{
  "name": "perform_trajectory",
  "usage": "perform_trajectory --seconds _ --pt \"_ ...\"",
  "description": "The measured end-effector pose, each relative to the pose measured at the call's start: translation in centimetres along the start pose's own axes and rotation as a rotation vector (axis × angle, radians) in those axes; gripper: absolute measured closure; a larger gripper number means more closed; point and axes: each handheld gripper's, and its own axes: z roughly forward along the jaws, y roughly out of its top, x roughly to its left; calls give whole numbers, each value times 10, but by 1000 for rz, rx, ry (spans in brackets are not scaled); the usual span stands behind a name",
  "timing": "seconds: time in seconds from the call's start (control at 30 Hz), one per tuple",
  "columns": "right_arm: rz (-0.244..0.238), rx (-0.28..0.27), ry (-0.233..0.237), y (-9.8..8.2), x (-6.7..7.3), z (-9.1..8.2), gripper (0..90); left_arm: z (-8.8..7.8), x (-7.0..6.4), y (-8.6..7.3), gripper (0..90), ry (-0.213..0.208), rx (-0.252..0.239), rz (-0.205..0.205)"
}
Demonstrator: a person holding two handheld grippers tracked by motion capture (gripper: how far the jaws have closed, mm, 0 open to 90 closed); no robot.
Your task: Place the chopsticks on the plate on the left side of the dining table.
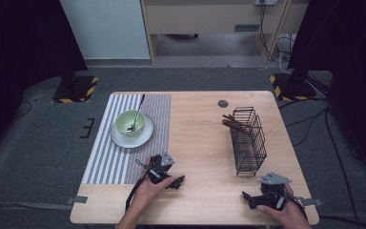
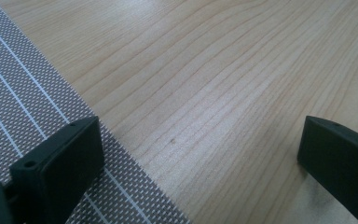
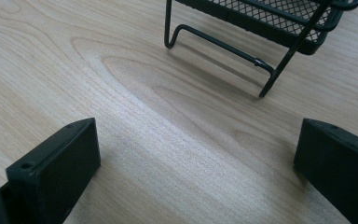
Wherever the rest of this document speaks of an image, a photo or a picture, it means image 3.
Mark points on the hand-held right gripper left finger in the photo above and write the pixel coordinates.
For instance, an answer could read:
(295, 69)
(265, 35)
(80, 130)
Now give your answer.
(52, 168)

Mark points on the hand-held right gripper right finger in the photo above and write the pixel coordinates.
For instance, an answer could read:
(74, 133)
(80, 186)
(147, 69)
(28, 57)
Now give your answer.
(341, 168)

